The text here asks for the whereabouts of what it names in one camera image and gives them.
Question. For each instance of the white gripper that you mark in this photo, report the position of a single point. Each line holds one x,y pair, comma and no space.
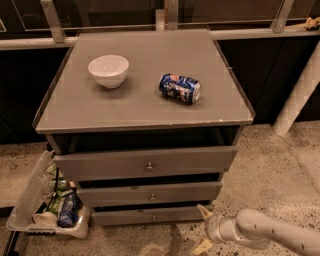
213,228

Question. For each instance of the grey bottom drawer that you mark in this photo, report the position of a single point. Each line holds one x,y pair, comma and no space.
148,216

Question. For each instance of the grey drawer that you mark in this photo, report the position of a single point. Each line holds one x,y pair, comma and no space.
149,194
145,163
148,216

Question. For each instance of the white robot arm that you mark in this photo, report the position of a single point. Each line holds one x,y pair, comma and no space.
253,229

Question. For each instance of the grey top drawer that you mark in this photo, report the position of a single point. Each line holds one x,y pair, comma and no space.
145,163

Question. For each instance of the grey middle drawer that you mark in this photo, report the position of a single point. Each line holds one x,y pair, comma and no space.
149,194

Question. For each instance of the grey drawer cabinet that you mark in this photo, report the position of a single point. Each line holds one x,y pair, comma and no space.
80,116

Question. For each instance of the blue snack bag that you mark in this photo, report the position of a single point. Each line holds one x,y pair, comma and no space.
68,213

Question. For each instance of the blue soda can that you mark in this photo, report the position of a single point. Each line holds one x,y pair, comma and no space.
180,88

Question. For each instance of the green snack packet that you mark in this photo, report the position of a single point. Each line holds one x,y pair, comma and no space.
57,184

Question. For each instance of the white cup in bin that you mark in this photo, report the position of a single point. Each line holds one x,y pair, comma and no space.
45,218

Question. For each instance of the clear plastic bin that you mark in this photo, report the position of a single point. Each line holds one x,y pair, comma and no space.
32,199

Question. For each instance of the white ceramic bowl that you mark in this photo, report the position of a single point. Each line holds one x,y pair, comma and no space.
109,71

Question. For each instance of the white diagonal post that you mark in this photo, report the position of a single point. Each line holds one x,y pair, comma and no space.
300,94

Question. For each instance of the metal railing frame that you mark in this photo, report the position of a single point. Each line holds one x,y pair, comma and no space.
36,24

